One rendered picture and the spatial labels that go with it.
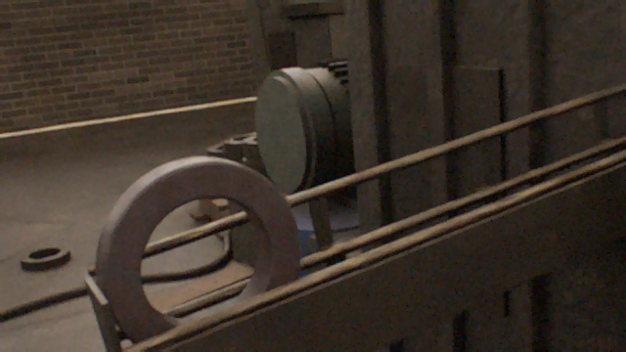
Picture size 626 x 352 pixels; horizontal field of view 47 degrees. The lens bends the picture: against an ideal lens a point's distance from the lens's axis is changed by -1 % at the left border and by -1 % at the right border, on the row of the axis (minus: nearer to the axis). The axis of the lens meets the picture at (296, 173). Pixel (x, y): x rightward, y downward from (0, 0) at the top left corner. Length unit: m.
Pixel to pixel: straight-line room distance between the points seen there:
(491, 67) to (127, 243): 0.74
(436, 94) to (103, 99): 5.70
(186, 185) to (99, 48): 6.19
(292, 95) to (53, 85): 4.87
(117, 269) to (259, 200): 0.14
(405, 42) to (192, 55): 5.71
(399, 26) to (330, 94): 0.67
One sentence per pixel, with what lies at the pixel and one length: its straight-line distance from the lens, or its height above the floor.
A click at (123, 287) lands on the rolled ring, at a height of 0.64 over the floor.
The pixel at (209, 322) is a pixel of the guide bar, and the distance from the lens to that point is 0.63.
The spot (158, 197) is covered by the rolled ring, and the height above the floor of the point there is 0.71.
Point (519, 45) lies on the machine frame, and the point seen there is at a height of 0.77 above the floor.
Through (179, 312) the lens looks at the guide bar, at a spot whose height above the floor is 0.58.
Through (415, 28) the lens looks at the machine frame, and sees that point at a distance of 1.35.
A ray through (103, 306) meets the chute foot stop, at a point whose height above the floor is 0.63.
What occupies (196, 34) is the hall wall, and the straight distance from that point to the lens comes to 7.02.
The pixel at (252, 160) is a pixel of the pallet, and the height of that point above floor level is 0.34.
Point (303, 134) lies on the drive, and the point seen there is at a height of 0.51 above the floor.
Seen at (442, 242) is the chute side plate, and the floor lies 0.61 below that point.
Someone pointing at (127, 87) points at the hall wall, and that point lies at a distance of 6.85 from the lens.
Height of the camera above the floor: 0.85
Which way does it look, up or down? 13 degrees down
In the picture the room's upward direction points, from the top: 5 degrees counter-clockwise
